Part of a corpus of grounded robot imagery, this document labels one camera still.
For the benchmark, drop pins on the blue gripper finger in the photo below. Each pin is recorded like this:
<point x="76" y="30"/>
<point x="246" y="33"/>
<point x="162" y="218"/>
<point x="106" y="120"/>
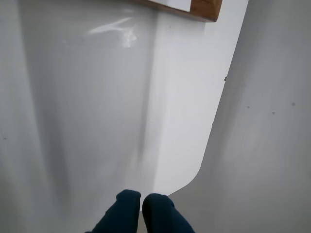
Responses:
<point x="121" y="211"/>
<point x="162" y="213"/>

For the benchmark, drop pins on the wooden chessboard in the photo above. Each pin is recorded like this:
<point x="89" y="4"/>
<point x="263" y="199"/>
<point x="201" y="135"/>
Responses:
<point x="204" y="9"/>

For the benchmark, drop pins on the white paper strip with letters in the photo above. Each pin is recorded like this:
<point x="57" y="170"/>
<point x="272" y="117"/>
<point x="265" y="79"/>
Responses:
<point x="175" y="3"/>

